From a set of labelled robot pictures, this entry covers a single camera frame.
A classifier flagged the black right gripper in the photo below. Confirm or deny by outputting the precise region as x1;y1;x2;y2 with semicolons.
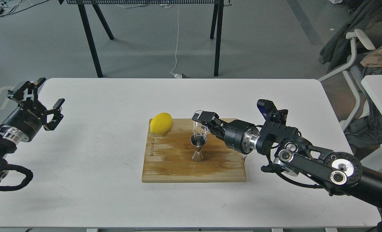
196;111;259;154

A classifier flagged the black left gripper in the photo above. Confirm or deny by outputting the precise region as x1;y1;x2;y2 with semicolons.
0;77;65;143

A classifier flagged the small clear glass cup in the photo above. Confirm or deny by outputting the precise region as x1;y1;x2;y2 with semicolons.
192;119;210;143

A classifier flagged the steel double jigger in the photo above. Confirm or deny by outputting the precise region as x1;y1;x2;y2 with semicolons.
191;134;207;162

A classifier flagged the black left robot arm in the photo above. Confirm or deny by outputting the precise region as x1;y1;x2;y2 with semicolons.
0;78;65;191

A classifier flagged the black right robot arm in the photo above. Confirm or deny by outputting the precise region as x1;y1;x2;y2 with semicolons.
192;99;382;209

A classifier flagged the yellow lemon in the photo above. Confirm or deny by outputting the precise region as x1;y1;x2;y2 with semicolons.
150;112;172;135

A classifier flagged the wooden cutting board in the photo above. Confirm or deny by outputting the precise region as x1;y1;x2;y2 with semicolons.
141;119;246;183

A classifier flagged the black metal background table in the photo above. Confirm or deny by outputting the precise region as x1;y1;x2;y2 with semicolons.
59;0;232;78

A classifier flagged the white office chair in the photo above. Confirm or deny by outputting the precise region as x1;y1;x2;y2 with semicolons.
317;0;382;152

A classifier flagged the white power cable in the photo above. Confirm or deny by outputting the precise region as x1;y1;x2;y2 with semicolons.
170;4;182;79

